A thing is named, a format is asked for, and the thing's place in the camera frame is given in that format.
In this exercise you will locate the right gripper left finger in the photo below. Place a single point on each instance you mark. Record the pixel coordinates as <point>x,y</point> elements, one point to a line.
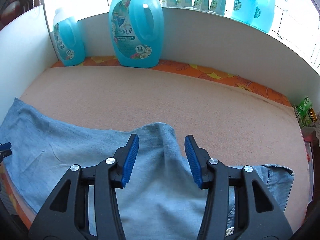
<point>83,204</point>

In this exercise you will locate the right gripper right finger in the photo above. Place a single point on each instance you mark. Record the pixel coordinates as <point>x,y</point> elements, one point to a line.
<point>257,214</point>

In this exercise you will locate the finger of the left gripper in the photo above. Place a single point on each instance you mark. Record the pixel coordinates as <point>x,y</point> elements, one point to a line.
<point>5,150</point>

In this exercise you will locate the blue denim pants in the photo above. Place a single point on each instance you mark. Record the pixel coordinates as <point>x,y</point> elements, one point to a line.
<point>161,199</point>

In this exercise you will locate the orange floral bedsheet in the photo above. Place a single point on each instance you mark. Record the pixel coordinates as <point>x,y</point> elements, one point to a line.
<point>191,70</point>

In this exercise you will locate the beige blanket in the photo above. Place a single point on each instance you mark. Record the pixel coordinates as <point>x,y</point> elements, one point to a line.
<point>233,125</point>

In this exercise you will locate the green small box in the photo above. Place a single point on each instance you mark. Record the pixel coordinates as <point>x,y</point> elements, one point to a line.
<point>302,112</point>

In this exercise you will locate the left blue detergent bottle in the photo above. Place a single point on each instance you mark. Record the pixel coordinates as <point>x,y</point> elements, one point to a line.
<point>68,39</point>

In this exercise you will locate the blue detergent bottle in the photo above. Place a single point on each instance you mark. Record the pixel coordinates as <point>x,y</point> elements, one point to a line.
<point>137,32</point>
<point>68,39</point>

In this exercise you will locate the right blue detergent bottle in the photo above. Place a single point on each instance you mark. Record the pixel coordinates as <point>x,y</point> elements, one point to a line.
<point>137,32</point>

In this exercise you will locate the blue bottle on windowsill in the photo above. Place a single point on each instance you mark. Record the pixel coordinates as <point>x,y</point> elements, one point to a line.
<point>244,11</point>
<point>264,15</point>

